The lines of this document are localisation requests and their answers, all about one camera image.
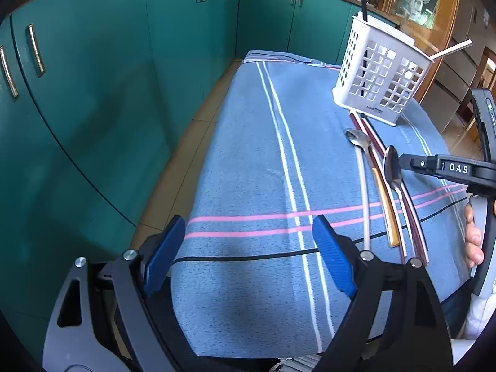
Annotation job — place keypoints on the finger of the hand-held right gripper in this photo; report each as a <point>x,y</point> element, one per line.
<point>416,162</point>

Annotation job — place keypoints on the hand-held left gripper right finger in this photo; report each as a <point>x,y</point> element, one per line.
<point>333,255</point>

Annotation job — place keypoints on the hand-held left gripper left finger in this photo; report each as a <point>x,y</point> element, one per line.
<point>166,252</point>

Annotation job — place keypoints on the white plastic utensil basket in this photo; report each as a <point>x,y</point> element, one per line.
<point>372,69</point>

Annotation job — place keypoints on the person's right hand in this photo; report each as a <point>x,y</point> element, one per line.
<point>473,236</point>

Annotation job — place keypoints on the white chopstick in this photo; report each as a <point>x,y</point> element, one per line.
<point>453,49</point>

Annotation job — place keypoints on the blue striped cloth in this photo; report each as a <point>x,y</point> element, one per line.
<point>252,162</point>

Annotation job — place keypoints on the blue jeans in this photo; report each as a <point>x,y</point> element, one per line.
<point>455,302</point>

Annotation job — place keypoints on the teal kitchen cabinets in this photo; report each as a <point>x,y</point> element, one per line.
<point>97,124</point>

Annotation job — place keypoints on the white garment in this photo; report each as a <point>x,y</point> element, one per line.
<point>482,314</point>

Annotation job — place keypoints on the wooden glass door cabinet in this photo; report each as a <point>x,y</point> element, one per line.
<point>422,0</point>

